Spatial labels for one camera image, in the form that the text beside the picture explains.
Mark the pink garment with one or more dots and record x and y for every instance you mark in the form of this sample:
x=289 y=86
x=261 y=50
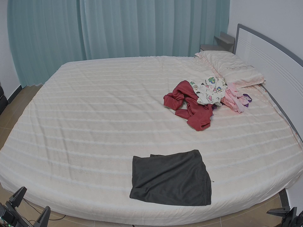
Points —
x=233 y=100

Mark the blue-green curtain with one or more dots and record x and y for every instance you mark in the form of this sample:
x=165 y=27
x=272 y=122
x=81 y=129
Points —
x=153 y=20
x=47 y=32

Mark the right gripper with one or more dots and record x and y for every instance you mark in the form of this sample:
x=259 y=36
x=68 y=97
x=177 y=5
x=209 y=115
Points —
x=299 y=221

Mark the white printed pyjama top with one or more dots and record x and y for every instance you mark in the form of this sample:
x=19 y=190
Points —
x=210 y=91

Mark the purple garment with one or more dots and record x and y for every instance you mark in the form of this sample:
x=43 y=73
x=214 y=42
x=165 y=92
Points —
x=248 y=99

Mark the dark red garment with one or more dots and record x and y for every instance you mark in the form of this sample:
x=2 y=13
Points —
x=198 y=119

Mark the cream pillow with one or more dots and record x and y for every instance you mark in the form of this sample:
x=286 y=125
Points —
x=232 y=65

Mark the bed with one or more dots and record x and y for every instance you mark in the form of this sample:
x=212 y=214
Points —
x=106 y=115

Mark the black T-shirt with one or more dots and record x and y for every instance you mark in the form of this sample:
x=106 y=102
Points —
x=170 y=181

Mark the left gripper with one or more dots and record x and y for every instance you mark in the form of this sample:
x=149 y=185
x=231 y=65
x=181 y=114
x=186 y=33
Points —
x=8 y=215

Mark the black chest of drawers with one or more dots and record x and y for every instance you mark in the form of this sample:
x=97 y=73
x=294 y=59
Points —
x=2 y=98

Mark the grey bedside table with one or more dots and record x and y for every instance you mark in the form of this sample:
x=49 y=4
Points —
x=222 y=42

